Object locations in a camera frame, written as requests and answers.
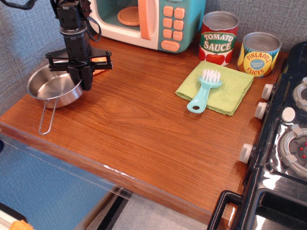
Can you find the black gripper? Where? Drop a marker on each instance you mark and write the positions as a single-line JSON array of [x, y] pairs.
[[77, 55]]

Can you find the small steel pot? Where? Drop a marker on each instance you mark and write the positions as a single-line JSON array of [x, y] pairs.
[[52, 90]]

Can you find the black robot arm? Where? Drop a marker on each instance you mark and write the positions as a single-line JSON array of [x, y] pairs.
[[74, 18]]

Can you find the orange toy croissant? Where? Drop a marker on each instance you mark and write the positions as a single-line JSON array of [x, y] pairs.
[[97, 68]]

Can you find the teal toy microwave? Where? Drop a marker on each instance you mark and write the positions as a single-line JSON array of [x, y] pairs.
[[165, 25]]

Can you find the clear acrylic barrier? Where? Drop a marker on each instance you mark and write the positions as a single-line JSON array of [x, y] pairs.
[[56, 189]]

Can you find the teal dish brush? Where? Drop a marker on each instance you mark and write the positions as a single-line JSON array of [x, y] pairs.
[[210, 79]]

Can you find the tomato sauce can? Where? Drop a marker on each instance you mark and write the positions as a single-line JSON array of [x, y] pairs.
[[218, 36]]

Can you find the green folded cloth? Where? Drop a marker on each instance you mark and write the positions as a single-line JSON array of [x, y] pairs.
[[227, 97]]

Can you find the orange object bottom left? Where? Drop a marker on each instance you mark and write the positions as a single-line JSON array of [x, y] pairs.
[[21, 225]]

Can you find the pineapple slices can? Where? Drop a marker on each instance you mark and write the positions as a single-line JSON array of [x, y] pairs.
[[258, 53]]

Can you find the black toy stove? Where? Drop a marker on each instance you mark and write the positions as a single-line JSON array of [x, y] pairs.
[[275, 183]]

